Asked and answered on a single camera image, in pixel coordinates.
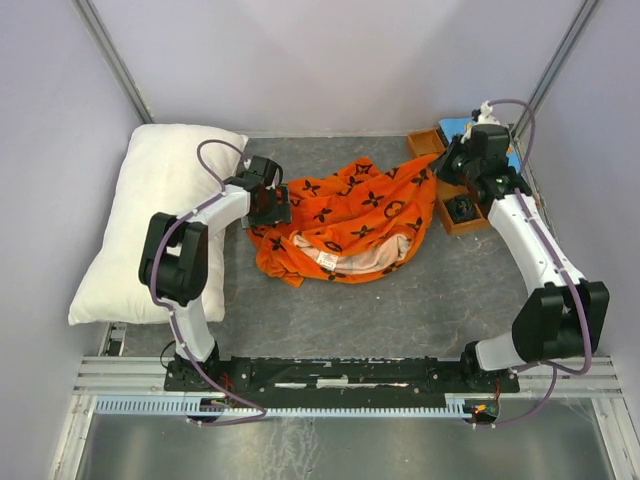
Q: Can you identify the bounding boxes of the orange patterned pillowcase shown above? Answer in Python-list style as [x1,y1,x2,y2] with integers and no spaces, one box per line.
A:
[248,154,437,287]

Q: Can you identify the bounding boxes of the white pillow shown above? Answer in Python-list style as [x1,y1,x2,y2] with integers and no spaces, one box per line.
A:
[68,124,248,325]

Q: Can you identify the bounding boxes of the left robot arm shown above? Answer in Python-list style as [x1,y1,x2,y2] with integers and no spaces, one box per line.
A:
[138,156,291,390]

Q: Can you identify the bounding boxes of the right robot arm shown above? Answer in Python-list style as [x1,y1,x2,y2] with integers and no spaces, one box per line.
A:
[431,124,610,391]

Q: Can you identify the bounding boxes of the blue patterned cloth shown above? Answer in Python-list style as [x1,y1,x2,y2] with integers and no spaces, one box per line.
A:
[439,117,520,170]

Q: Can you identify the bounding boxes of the small black round object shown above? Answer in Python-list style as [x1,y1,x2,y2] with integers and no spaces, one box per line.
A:
[445,195,478,224]

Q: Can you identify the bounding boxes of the brown wooden divided tray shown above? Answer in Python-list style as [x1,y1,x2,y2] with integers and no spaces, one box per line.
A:
[407,128,489,235]

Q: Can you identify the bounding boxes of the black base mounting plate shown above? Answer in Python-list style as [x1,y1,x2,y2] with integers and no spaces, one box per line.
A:
[163,354,521,407]

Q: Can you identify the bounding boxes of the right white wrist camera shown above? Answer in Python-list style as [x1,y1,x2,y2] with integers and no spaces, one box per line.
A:
[461,101,500,143]

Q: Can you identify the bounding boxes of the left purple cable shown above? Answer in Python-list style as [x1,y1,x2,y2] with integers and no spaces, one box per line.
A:
[148,138,269,427]

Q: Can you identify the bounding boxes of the light blue cable duct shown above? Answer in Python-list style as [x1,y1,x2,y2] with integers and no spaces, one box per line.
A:
[94,395,471,419]

